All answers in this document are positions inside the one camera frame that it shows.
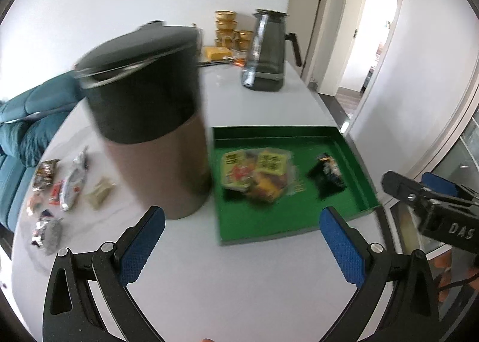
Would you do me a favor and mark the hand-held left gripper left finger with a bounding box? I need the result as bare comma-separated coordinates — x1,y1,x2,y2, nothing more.
42,206,166,342

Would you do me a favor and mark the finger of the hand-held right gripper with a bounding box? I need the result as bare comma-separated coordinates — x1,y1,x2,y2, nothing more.
382,171,474,209
421,172,479,201

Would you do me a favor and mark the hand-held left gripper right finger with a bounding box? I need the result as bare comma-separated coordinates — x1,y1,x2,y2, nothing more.
319,206,441,342

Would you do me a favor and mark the small beige snack packet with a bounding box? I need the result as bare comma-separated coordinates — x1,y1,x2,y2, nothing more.
85,177,115,210

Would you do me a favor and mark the black snack packet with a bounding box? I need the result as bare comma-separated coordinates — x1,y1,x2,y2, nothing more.
307,153,347,199

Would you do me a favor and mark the green tray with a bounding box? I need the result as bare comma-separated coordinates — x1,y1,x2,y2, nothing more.
211,125,382,246

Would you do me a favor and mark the white silver snack packet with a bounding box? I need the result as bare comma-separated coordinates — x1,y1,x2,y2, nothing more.
60,147,90,212

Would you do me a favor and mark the grey silver snack packet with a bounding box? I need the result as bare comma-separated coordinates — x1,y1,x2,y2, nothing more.
32,212,64,256

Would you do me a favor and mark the clear plastic snack bag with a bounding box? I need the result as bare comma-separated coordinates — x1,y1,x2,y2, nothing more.
245,148,301,203

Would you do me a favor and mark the small red snack packet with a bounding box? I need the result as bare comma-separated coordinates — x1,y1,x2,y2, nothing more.
48,183,64,208

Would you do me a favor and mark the yellow green snack packet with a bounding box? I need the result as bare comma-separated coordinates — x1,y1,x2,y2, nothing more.
221,151,259,192

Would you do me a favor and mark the brown gold snack packet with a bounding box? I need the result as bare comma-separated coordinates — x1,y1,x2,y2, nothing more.
32,160,61,192

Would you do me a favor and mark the person's right hand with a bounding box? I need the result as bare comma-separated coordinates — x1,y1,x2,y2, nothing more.
434,252,479,303

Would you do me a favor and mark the brown canister with dark lid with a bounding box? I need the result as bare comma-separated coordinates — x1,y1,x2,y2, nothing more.
73,22,214,220

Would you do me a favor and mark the teal sofa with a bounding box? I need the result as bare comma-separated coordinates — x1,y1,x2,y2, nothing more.
0,73,85,232

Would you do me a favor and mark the dark glass pitcher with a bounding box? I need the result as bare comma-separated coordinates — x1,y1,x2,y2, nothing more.
239,9,303,92

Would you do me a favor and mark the wooden door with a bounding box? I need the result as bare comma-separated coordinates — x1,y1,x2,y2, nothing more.
299,0,334,79

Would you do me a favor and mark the stack of gold bowls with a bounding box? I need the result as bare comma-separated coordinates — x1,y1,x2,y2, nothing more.
214,10,255,51

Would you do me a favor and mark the black cord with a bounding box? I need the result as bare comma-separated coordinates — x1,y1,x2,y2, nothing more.
438,276,479,292

